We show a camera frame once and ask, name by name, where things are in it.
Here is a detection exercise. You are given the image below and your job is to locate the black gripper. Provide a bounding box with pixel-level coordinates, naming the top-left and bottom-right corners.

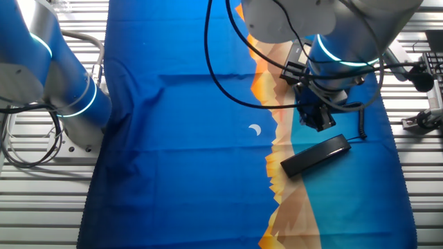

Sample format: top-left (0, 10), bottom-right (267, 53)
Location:
top-left (296, 82), bottom-right (337, 133)

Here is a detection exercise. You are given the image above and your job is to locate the black telephone handset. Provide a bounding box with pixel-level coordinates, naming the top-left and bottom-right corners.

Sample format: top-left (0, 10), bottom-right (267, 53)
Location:
top-left (279, 133), bottom-right (352, 178)

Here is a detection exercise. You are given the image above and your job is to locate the black phone cord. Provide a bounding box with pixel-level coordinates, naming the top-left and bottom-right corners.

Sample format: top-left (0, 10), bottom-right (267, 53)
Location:
top-left (345, 101), bottom-right (368, 140)

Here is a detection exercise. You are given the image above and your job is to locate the white ribbed device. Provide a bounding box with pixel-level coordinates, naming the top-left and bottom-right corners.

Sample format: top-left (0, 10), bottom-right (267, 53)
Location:
top-left (426, 78), bottom-right (443, 112)

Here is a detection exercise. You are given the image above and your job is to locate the black keyboard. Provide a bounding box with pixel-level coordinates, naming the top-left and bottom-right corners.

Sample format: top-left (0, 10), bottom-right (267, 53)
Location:
top-left (422, 51), bottom-right (443, 84)

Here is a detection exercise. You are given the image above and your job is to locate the blue printed tablecloth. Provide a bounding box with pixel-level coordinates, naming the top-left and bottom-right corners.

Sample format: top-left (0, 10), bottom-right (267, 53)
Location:
top-left (75, 0), bottom-right (418, 249)

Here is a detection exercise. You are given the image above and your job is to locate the dark square box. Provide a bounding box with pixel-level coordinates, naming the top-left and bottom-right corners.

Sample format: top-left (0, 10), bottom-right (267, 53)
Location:
top-left (424, 29), bottom-right (443, 53)

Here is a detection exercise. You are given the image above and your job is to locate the grey base conduit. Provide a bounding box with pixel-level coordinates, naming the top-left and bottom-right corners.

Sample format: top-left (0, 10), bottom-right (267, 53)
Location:
top-left (59, 30), bottom-right (106, 87)

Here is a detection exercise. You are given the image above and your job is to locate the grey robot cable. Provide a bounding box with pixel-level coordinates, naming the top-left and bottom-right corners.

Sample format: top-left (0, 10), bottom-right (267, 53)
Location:
top-left (306, 0), bottom-right (386, 113)

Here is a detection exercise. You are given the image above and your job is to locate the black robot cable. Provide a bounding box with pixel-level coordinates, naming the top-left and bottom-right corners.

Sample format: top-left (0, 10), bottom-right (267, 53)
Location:
top-left (224, 0), bottom-right (422, 82)
top-left (204, 0), bottom-right (314, 111)

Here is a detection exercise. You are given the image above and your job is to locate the metal clamp bracket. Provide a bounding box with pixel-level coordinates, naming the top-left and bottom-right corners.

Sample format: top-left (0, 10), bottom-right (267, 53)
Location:
top-left (401, 108), bottom-right (443, 136)

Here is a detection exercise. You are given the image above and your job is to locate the black round cable knob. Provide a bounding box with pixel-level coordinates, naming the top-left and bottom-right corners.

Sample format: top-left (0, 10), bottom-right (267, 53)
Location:
top-left (406, 62), bottom-right (435, 93)

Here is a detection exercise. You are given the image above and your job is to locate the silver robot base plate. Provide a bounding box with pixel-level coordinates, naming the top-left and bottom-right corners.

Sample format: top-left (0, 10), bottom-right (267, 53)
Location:
top-left (46, 128), bottom-right (103, 164)

